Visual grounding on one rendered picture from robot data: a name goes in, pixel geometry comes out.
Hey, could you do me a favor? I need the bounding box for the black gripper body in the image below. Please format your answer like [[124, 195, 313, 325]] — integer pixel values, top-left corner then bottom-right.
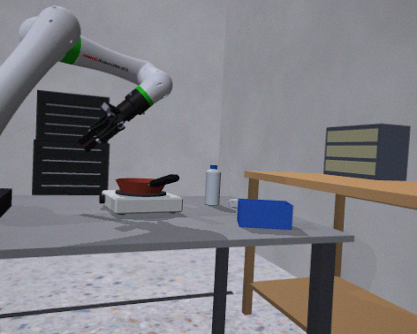
[[113, 100, 138, 126]]

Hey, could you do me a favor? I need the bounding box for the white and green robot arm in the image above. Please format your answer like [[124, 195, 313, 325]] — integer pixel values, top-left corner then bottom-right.
[[0, 6, 172, 135]]

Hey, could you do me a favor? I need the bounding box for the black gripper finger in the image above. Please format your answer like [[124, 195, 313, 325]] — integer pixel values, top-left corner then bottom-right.
[[83, 116, 125, 152], [78, 112, 114, 145]]

